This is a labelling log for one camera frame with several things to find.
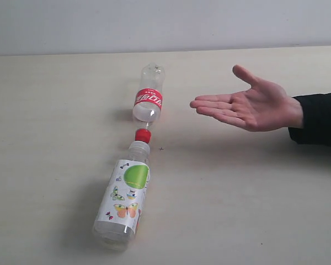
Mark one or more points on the person's open hand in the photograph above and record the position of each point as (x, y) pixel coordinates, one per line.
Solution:
(265, 106)

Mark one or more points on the clear cola bottle red label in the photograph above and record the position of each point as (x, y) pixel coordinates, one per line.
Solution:
(148, 101)

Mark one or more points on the clear bottle butterfly label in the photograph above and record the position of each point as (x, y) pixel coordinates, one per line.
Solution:
(122, 205)

